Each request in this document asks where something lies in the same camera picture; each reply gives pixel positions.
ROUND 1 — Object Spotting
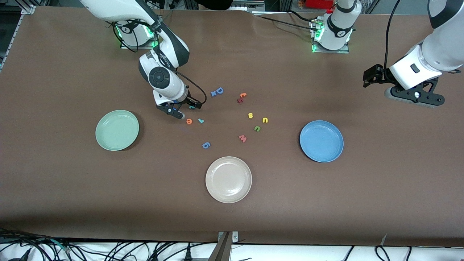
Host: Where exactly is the pale green plate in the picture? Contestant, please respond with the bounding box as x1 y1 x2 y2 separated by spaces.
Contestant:
95 110 140 151

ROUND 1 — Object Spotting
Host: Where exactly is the blue plate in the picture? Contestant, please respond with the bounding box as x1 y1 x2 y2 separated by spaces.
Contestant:
299 120 344 163

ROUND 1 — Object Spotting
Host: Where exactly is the beige plate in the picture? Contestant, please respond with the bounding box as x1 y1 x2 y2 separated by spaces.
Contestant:
205 156 252 204

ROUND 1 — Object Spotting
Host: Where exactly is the red box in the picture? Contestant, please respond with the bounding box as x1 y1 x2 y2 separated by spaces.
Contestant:
306 0 336 9

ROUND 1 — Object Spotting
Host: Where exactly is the grey metal box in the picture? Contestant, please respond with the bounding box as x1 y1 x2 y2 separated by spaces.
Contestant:
212 0 265 11

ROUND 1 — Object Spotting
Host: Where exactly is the brown table cover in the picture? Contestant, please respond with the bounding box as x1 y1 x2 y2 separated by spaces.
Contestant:
0 7 464 247

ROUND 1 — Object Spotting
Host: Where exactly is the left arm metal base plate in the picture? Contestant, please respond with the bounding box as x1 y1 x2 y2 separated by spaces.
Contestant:
310 20 350 54

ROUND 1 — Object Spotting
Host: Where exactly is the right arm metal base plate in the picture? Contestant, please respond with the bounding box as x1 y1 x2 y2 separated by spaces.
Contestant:
120 34 161 49

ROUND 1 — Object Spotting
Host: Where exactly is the black table cable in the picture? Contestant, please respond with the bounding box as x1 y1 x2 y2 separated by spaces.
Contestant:
258 15 321 33

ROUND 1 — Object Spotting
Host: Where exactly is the metal mounting bracket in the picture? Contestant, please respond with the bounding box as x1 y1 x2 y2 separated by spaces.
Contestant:
217 231 240 243

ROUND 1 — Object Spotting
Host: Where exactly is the aluminium camera post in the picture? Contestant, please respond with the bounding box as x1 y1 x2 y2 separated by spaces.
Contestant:
208 232 232 261

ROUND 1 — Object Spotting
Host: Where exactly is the aluminium frame rail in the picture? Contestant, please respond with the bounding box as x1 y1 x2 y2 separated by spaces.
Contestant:
0 4 37 71

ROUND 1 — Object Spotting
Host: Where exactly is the teal cable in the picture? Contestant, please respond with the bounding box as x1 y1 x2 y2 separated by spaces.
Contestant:
49 237 71 253

